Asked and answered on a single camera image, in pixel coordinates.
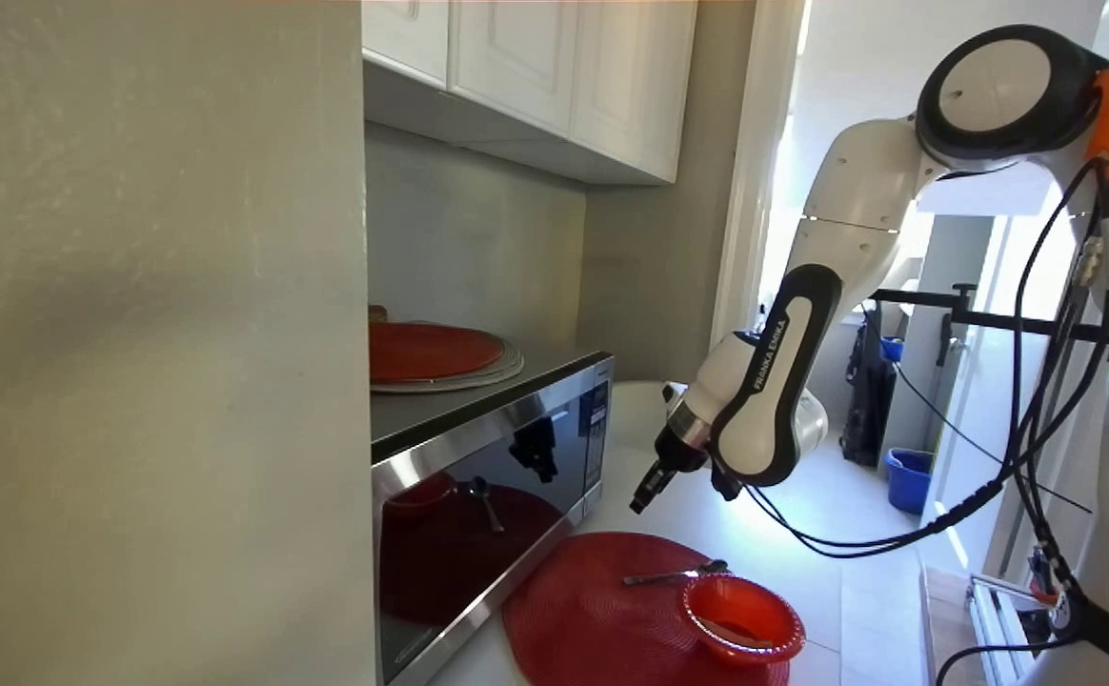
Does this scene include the white washing machine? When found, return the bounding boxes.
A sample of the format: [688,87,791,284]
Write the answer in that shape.
[794,385,833,453]

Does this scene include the black camera boom stand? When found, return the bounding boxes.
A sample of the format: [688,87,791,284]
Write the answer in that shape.
[871,280,1109,372]

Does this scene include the round red plate pale rim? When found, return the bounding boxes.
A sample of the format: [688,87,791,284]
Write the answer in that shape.
[366,317,529,396]

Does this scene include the white door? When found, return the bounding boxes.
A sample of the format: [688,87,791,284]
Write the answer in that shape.
[913,185,1109,587]

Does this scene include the blue bucket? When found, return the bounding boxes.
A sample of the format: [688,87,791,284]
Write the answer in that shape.
[880,447,938,519]

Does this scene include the white wall cabinets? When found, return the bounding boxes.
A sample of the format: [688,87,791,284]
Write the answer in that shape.
[359,0,703,189]

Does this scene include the metal spoon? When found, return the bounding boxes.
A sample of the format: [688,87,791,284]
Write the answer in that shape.
[619,557,737,589]

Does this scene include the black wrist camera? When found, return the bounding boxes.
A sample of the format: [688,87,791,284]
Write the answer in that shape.
[707,457,753,503]

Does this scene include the black vacuum cleaner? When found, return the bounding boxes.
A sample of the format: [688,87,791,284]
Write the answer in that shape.
[840,317,901,473]

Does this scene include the thin black cable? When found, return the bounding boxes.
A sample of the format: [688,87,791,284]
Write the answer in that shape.
[891,362,1098,519]

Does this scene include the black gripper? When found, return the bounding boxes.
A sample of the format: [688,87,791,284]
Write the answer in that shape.
[627,416,716,519]

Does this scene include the robot mounting table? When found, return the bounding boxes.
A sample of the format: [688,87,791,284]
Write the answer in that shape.
[916,565,1089,686]

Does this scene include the stainless steel microwave oven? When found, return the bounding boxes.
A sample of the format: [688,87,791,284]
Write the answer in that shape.
[366,339,619,686]

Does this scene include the red plastic bowl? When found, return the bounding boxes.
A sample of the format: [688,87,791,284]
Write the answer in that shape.
[679,573,814,670]

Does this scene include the thick black gripper cable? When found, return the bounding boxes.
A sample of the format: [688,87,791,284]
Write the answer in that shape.
[741,156,1109,565]

